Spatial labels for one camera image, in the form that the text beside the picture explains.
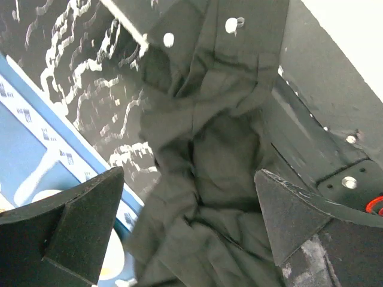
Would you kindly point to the black button shirt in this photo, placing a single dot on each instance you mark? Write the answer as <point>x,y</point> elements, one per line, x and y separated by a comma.
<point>202,224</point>

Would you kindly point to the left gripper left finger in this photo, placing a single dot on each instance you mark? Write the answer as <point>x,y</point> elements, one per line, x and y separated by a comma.
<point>61,240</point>

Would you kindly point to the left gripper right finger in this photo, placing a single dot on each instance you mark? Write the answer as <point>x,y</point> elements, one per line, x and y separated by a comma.
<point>315,241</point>

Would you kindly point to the blue patterned placemat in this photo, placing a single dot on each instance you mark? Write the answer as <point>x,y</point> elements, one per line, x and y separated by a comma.
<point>41,152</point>

